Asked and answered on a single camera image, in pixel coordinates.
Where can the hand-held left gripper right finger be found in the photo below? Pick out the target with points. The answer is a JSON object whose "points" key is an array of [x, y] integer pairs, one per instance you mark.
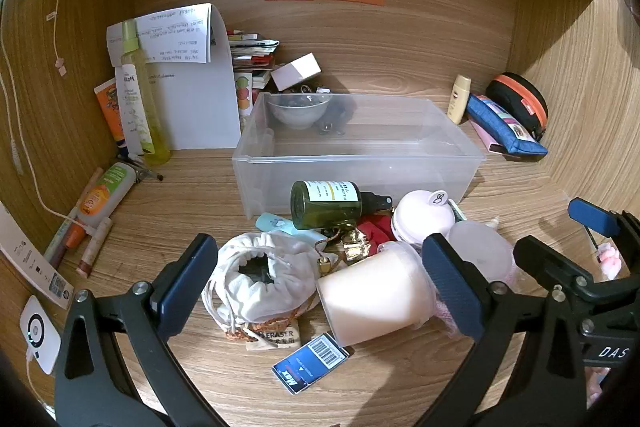
{"points": [[450, 287]]}

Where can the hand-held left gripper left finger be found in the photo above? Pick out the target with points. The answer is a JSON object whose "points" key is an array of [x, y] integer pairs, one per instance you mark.
{"points": [[190, 277]]}

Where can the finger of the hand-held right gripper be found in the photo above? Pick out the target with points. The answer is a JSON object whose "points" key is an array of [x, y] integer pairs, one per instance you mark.
{"points": [[595, 217], [545, 262]]}

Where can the frosted white round container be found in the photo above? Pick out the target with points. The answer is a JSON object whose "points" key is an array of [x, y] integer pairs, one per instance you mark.
{"points": [[480, 252]]}

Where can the cream candle jar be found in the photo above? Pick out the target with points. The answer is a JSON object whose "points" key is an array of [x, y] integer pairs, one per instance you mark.
{"points": [[375, 297]]}

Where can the white round bunny-logo container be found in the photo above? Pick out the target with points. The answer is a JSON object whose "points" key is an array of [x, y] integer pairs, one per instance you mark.
{"points": [[420, 217]]}

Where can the red pouch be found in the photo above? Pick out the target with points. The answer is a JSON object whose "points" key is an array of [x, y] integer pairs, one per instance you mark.
{"points": [[375, 229]]}

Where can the teal tube case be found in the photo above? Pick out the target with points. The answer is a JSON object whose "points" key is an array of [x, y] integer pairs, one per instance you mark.
{"points": [[280, 224]]}

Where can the gold metal clip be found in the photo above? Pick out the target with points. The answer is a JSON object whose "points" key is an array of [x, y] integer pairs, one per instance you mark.
{"points": [[352, 247]]}

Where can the dark green spray bottle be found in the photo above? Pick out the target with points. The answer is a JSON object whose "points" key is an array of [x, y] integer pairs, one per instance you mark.
{"points": [[325, 209]]}

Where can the clear plastic storage box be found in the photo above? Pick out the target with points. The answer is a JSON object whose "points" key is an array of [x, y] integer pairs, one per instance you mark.
{"points": [[380, 157]]}

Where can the pink plush toy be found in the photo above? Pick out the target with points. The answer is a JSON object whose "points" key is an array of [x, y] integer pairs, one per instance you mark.
{"points": [[609, 259]]}

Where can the small green packet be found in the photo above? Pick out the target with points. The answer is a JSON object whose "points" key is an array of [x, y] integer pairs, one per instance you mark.
{"points": [[457, 209]]}

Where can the lip balm stick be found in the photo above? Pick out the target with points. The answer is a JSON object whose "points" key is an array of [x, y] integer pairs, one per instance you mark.
{"points": [[95, 247]]}

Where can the beige eraser packet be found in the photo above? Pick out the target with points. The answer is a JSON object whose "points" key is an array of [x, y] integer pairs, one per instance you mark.
{"points": [[280, 337]]}

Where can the white tube orange fruit label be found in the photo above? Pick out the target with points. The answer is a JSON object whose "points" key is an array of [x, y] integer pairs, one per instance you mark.
{"points": [[105, 194]]}

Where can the black metal tool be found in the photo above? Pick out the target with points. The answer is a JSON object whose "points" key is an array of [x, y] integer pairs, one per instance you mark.
{"points": [[140, 169]]}

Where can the blue patchwork pouch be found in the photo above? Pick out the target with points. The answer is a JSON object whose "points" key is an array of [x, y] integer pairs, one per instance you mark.
{"points": [[505, 132]]}

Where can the pink flat case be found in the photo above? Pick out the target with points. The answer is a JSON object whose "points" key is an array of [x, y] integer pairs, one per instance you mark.
{"points": [[487, 139]]}

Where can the blue barcode card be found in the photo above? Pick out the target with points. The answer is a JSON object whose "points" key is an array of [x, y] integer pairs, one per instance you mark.
{"points": [[300, 372]]}

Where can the black orange zipper case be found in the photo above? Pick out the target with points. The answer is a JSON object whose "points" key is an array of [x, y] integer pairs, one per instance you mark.
{"points": [[510, 94]]}

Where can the white square charger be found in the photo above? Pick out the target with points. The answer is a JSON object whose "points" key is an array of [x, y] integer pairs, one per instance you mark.
{"points": [[42, 332]]}

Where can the white printed card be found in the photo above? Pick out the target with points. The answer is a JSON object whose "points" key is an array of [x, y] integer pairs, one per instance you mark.
{"points": [[30, 262]]}

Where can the white paper stand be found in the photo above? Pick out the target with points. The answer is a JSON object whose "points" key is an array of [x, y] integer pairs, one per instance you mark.
{"points": [[200, 107]]}

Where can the cream small bottle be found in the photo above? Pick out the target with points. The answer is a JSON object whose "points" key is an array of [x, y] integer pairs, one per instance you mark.
{"points": [[459, 102]]}

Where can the white lotion tube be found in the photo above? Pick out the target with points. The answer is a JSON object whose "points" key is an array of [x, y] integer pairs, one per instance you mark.
{"points": [[131, 107]]}

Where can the macaron print notebook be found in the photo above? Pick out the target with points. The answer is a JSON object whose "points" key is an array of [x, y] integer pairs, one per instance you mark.
{"points": [[244, 97]]}

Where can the small clear bowl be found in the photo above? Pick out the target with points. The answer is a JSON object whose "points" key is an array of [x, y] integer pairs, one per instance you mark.
{"points": [[295, 114]]}

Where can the bead jewelry pile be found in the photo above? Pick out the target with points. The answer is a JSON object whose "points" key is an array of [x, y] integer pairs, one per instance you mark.
{"points": [[310, 89]]}

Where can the small white box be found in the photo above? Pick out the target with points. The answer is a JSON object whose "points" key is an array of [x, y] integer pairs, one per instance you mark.
{"points": [[295, 74]]}

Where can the yellow green spray bottle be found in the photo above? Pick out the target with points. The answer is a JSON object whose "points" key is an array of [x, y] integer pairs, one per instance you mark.
{"points": [[137, 52]]}

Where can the stack of papers and cards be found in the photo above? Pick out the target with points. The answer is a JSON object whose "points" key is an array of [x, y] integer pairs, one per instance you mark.
{"points": [[252, 52]]}

